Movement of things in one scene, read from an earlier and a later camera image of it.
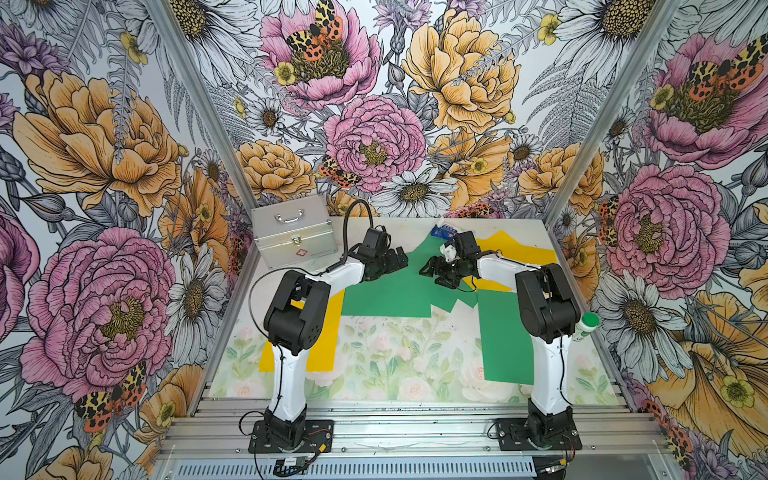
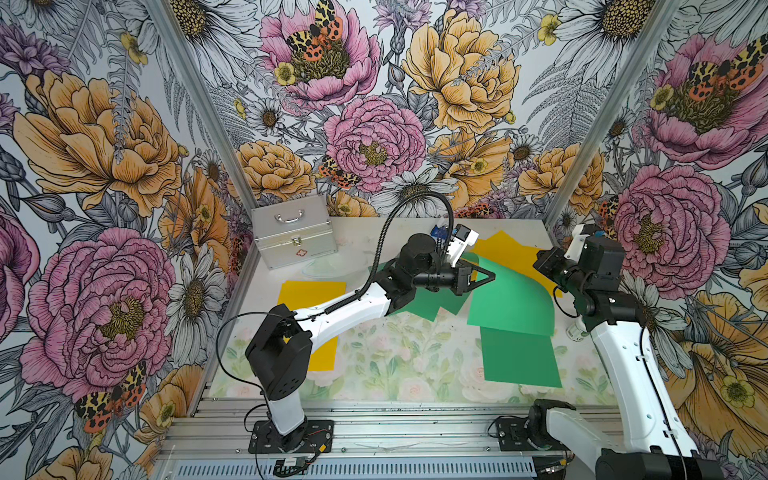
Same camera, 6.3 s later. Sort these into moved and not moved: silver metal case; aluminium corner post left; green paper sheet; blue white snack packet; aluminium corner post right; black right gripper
Moved: black right gripper; green paper sheet
Not moved: silver metal case; aluminium corner post left; aluminium corner post right; blue white snack packet
